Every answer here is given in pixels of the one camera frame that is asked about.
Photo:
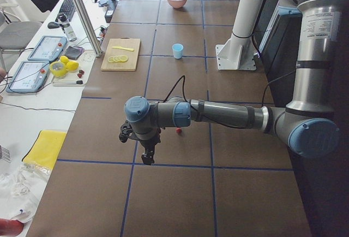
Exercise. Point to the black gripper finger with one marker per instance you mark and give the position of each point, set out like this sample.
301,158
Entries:
145,159
151,156

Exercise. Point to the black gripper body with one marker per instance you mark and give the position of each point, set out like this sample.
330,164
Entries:
148,143

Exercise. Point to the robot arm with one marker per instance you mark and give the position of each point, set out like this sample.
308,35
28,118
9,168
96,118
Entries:
305,124

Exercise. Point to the light blue cup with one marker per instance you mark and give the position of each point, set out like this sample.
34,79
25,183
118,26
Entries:
177,50

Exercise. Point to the lemon slice top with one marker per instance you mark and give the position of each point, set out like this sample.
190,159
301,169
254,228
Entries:
123,58

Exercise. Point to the wooden cutting board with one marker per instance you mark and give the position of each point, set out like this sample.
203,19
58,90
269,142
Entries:
131,64

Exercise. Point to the yellow plastic knife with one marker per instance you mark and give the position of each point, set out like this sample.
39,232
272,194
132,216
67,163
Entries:
123,48

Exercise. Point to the yellow cloth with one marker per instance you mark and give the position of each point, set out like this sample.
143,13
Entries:
45,149

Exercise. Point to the white tray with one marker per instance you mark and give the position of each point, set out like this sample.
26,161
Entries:
71,79

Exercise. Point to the white bear coaster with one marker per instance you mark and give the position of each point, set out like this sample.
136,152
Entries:
87,57

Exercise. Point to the whole yellow lemon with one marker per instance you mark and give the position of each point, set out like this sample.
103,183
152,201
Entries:
71,65

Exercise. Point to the yellow tape roll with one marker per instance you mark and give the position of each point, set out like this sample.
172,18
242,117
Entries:
58,69

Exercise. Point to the white plastic bag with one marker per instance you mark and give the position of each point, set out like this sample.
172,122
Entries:
22,190

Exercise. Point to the lower blue teach pendant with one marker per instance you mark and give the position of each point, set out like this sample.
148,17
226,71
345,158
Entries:
29,77

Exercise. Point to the blue teach pendant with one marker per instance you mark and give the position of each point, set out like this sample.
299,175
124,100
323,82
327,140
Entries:
29,77
48,48

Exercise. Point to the upper blue teach pendant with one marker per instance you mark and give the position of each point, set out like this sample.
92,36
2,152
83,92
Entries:
48,48

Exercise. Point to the clear water bottle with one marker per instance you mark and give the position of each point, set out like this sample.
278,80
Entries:
66,27

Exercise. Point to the black computer mouse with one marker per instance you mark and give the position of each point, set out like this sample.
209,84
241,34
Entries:
53,25

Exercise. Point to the black keyboard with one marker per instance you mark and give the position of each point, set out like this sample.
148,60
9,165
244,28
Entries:
68,8

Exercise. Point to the grey office chair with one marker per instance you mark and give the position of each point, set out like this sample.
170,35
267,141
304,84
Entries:
16,34

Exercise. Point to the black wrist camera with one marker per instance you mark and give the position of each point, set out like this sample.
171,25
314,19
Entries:
126,132

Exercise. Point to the aluminium frame post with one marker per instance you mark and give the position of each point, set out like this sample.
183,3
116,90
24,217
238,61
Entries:
87,26

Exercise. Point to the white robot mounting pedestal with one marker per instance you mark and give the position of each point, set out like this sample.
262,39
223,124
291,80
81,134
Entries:
238,52

